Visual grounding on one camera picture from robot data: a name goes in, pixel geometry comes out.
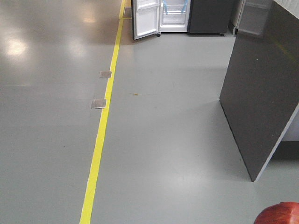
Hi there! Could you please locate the red yellow apple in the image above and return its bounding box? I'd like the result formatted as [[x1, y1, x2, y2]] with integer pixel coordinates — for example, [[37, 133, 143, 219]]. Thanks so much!
[[254, 202, 299, 224]]

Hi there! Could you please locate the refrigerator door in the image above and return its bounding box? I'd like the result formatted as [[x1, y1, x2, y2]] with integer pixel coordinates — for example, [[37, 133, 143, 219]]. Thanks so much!
[[131, 0, 160, 40]]

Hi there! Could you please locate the near metal floor plate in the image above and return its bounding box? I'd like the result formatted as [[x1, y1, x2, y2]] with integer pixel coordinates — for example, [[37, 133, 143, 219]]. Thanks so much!
[[91, 99, 107, 109]]

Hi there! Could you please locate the metal floor plate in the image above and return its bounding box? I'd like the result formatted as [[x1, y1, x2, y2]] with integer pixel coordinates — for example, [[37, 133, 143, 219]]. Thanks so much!
[[99, 71, 112, 79], [91, 99, 107, 109]]

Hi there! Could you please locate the far metal floor plate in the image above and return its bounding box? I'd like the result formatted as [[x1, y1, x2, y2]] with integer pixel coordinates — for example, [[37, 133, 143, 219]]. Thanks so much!
[[99, 71, 112, 79]]

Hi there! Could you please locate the clear crisper drawer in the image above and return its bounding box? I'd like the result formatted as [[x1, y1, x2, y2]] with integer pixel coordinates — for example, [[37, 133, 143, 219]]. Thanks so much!
[[162, 11, 186, 24]]

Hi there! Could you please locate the dark grey refrigerator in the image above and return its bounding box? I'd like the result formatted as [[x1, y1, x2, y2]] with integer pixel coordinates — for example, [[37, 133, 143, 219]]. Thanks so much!
[[160, 0, 234, 36]]

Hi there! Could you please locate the grey kitchen island cabinet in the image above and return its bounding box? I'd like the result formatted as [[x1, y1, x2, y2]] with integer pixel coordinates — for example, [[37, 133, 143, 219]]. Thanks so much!
[[220, 0, 299, 182]]

